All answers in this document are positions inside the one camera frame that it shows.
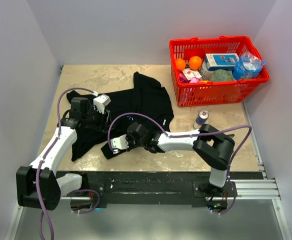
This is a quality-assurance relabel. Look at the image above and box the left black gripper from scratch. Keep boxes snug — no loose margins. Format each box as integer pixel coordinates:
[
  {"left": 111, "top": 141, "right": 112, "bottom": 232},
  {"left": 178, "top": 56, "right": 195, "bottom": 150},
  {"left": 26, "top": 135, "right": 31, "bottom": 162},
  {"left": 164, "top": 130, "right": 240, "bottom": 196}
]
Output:
[{"left": 82, "top": 105, "right": 114, "bottom": 133}]

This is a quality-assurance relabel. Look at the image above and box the black t-shirt garment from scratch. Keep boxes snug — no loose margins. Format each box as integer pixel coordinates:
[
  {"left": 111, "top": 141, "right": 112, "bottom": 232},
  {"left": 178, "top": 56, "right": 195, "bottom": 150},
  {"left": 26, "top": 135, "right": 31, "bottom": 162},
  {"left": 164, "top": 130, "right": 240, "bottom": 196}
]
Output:
[{"left": 66, "top": 72, "right": 174, "bottom": 162}]

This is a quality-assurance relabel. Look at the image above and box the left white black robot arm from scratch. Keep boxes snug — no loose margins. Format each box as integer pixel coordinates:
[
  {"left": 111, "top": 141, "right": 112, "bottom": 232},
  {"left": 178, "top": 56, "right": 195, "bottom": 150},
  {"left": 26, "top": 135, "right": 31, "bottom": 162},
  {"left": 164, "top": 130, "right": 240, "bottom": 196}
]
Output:
[{"left": 16, "top": 94, "right": 111, "bottom": 211}]

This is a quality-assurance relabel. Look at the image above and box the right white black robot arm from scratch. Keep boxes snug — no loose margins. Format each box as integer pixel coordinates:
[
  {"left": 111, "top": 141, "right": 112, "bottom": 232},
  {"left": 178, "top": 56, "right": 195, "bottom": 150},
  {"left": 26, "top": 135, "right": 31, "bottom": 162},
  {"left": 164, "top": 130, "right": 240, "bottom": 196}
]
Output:
[{"left": 126, "top": 122, "right": 235, "bottom": 197}]

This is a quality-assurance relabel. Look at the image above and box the energy drink can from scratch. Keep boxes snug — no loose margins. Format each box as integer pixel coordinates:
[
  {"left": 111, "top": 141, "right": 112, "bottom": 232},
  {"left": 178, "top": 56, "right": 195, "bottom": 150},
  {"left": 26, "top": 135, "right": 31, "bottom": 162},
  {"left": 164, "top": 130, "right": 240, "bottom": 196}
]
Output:
[{"left": 193, "top": 110, "right": 209, "bottom": 129}]

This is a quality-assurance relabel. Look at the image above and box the pink white packet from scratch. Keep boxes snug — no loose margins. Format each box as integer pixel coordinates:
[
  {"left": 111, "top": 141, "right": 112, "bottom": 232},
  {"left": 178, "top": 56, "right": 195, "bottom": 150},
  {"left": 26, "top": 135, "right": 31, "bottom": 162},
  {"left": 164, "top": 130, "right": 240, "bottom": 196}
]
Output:
[{"left": 182, "top": 68, "right": 202, "bottom": 81}]

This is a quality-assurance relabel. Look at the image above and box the left orange fruit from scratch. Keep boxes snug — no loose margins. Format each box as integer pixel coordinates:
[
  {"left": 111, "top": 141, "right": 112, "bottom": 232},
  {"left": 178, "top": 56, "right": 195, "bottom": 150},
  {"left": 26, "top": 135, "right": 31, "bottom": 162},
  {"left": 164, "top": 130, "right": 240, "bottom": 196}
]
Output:
[{"left": 175, "top": 58, "right": 186, "bottom": 72}]

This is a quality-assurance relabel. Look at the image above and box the orange fruit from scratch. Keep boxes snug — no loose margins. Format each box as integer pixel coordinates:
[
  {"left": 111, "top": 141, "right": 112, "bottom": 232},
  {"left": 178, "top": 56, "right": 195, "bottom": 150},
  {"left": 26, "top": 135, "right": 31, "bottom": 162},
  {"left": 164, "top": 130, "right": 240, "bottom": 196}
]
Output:
[
  {"left": 188, "top": 56, "right": 203, "bottom": 70},
  {"left": 175, "top": 58, "right": 186, "bottom": 72}
]

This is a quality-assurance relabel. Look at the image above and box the right orange fruit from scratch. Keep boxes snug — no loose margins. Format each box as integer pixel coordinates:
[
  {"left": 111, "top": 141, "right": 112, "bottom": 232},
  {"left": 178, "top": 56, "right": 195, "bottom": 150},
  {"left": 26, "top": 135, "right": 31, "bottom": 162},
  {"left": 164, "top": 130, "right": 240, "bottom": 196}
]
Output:
[{"left": 188, "top": 56, "right": 203, "bottom": 70}]

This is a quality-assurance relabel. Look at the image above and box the blue white box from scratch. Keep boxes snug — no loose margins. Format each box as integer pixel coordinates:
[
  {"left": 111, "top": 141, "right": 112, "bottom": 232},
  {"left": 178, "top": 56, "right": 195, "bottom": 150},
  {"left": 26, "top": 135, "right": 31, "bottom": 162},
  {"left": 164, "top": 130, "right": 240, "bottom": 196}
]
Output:
[{"left": 205, "top": 53, "right": 239, "bottom": 72}]

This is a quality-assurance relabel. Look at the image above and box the blue plastic bag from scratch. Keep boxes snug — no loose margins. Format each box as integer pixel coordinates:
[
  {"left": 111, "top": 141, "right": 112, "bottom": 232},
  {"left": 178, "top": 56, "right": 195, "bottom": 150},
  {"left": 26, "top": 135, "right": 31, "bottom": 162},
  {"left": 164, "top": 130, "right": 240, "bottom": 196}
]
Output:
[{"left": 232, "top": 51, "right": 266, "bottom": 81}]

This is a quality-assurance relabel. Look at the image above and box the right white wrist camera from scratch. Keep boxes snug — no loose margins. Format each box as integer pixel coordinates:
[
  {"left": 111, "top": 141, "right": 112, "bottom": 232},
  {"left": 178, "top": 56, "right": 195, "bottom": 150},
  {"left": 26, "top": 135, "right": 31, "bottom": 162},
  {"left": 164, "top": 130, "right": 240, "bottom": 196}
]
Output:
[{"left": 110, "top": 134, "right": 129, "bottom": 154}]

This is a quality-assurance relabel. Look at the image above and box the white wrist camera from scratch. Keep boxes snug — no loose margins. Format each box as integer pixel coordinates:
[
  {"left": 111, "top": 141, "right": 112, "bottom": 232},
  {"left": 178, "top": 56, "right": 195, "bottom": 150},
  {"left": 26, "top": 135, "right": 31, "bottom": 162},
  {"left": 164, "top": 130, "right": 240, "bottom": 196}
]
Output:
[
  {"left": 93, "top": 94, "right": 111, "bottom": 114},
  {"left": 110, "top": 134, "right": 129, "bottom": 154}
]

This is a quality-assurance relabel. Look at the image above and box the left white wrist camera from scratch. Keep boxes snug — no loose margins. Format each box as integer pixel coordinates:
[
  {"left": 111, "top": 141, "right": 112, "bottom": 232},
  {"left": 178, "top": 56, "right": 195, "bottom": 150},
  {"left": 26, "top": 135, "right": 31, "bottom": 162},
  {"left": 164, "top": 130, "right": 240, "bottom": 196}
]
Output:
[{"left": 93, "top": 94, "right": 111, "bottom": 114}]

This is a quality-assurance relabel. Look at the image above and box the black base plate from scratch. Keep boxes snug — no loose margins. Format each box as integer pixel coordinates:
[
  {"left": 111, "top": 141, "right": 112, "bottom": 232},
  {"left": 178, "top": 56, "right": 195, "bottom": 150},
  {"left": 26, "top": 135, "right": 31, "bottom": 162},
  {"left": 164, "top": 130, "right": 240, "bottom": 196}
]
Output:
[{"left": 68, "top": 171, "right": 237, "bottom": 208}]

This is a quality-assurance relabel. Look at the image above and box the black square frame stand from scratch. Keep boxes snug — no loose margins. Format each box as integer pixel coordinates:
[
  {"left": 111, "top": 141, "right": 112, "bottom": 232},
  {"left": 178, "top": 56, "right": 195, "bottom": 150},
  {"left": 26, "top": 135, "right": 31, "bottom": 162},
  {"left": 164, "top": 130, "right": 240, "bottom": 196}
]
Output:
[{"left": 226, "top": 134, "right": 235, "bottom": 139}]

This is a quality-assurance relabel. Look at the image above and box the aluminium rail frame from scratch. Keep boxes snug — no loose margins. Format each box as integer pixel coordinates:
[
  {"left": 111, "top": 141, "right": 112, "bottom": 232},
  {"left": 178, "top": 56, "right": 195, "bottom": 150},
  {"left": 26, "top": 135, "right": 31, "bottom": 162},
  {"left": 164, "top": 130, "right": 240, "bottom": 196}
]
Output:
[{"left": 4, "top": 99, "right": 292, "bottom": 240}]

